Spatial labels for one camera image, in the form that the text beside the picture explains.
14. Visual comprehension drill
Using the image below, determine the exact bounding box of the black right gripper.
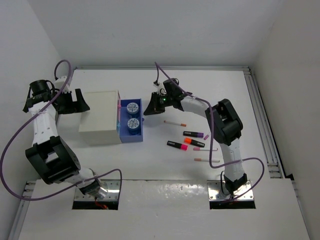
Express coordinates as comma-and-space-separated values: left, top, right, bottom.
144, 91, 173, 115

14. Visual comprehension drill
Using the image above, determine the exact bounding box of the blue patterned tape roll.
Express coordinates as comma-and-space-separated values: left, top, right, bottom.
126, 102, 140, 118

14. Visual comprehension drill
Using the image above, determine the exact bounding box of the blue drawer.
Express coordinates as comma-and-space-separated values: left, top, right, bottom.
119, 98, 144, 143

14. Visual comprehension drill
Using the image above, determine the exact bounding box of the orange capped white pen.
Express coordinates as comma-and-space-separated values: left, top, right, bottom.
163, 120, 187, 127

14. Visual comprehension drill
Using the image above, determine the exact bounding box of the white drawer cabinet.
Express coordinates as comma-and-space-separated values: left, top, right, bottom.
78, 90, 122, 146

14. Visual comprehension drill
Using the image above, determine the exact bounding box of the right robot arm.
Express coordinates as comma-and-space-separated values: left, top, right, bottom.
143, 78, 248, 194

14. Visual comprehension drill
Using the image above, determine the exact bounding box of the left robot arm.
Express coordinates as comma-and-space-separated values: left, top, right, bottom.
23, 79, 108, 199

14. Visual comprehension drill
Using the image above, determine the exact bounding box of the orange black highlighter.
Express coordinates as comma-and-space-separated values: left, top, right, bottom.
184, 137, 205, 148

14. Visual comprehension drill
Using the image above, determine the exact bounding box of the pink black highlighter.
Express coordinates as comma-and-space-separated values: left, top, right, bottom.
166, 140, 188, 151

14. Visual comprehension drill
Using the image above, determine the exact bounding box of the purple black highlighter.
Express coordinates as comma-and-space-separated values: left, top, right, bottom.
183, 131, 204, 138

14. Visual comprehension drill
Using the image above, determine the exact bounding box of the pink capped white pen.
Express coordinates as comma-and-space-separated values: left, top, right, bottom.
193, 147, 219, 152

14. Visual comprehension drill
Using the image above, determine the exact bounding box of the peach capped white pen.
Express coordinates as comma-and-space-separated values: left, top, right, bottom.
194, 158, 220, 163

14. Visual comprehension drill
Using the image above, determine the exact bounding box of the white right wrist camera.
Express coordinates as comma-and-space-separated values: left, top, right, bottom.
155, 82, 167, 95

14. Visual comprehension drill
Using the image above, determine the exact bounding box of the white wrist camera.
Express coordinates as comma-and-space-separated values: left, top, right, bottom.
53, 75, 72, 94
155, 82, 167, 95

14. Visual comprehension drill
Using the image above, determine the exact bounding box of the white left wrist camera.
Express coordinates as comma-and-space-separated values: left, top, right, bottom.
53, 75, 72, 94

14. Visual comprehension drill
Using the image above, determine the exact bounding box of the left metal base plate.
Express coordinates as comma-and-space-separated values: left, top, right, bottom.
74, 179, 121, 202

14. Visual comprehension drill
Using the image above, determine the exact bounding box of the metal base plate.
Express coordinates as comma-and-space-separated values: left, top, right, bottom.
207, 180, 255, 201
74, 179, 121, 202

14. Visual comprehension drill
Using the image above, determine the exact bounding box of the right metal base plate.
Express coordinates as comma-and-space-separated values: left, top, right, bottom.
207, 180, 255, 201

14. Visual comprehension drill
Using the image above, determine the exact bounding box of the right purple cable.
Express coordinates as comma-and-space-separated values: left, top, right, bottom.
154, 61, 266, 202

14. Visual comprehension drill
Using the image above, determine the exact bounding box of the aluminium frame rail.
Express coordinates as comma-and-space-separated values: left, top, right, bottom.
243, 68, 286, 179

